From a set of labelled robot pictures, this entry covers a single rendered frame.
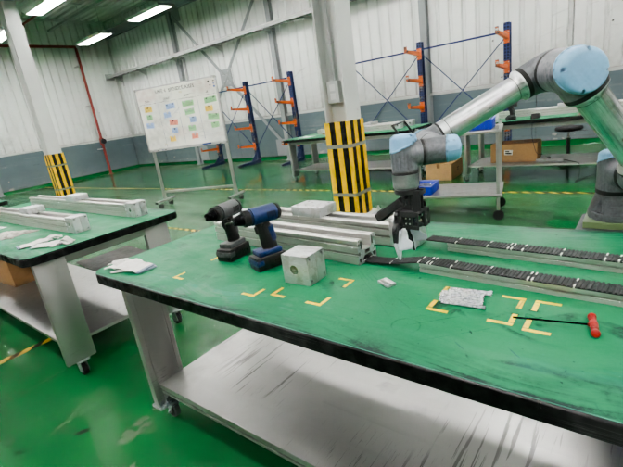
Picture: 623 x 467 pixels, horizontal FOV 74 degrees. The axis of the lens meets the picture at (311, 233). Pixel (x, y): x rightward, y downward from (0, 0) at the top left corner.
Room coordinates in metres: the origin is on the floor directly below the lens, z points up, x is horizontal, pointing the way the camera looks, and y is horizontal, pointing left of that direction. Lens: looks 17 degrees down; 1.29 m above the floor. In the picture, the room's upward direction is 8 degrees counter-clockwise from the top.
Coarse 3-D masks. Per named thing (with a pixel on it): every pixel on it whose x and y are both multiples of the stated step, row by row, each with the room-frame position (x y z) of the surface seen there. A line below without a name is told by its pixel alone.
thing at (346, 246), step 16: (288, 224) 1.60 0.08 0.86; (304, 224) 1.56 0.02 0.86; (224, 240) 1.79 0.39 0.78; (256, 240) 1.63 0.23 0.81; (288, 240) 1.50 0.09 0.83; (304, 240) 1.44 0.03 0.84; (320, 240) 1.40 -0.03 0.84; (336, 240) 1.33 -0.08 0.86; (352, 240) 1.29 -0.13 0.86; (368, 240) 1.33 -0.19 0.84; (336, 256) 1.34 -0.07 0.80; (352, 256) 1.29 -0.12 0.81
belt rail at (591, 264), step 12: (468, 252) 1.24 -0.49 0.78; (480, 252) 1.21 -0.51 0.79; (492, 252) 1.19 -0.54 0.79; (504, 252) 1.16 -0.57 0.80; (516, 252) 1.14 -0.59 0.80; (528, 252) 1.11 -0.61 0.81; (564, 264) 1.05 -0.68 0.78; (576, 264) 1.03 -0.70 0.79; (588, 264) 1.02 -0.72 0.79; (600, 264) 1.00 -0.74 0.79; (612, 264) 0.97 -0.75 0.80
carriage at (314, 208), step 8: (312, 200) 1.79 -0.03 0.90; (296, 208) 1.72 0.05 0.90; (304, 208) 1.68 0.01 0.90; (312, 208) 1.65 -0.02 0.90; (320, 208) 1.63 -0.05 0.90; (328, 208) 1.67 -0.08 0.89; (336, 208) 1.70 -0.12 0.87; (304, 216) 1.69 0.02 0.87; (312, 216) 1.65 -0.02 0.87; (320, 216) 1.63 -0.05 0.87; (328, 216) 1.69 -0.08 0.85
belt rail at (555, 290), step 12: (420, 264) 1.15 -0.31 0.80; (456, 276) 1.07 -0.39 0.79; (468, 276) 1.05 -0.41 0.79; (480, 276) 1.02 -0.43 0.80; (492, 276) 1.00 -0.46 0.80; (516, 288) 0.96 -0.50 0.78; (528, 288) 0.94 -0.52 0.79; (540, 288) 0.92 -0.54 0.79; (552, 288) 0.91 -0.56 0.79; (564, 288) 0.88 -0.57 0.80; (588, 300) 0.85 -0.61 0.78; (600, 300) 0.83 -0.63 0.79; (612, 300) 0.82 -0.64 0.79
